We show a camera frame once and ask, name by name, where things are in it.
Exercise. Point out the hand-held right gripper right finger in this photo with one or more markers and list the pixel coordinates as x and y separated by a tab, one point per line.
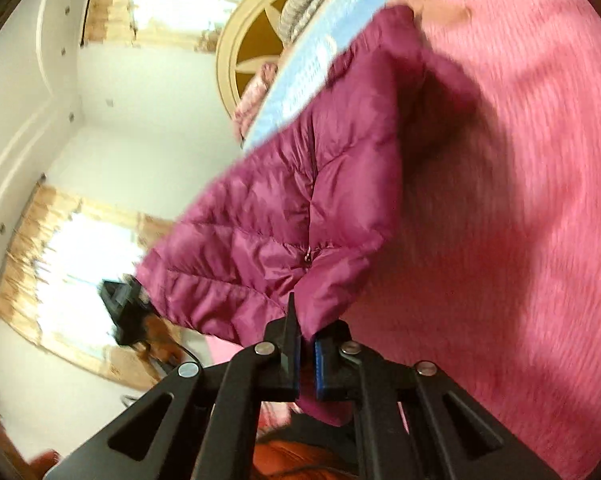
320	370

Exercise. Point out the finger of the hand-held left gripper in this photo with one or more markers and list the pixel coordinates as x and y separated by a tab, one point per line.
125	317

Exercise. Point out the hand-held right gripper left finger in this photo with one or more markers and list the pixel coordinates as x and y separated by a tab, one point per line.
295	365

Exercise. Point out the magenta puffer jacket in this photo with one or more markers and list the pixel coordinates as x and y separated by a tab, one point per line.
280	200

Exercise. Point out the person's left forearm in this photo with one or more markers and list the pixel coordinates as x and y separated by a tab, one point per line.
163	340

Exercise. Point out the beige floral side curtain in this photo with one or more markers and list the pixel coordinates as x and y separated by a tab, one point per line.
30	260

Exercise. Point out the pink folded blanket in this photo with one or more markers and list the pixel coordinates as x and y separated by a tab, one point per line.
255	100

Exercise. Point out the pink blue printed bed sheet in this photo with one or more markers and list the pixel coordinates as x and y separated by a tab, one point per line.
505	160

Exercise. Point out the cream wooden headboard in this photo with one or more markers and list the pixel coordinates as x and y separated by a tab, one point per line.
235	45

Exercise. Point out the beige floral window curtain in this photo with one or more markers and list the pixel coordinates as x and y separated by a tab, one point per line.
155	5

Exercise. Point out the striped pillow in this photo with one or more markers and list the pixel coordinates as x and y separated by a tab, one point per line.
305	7

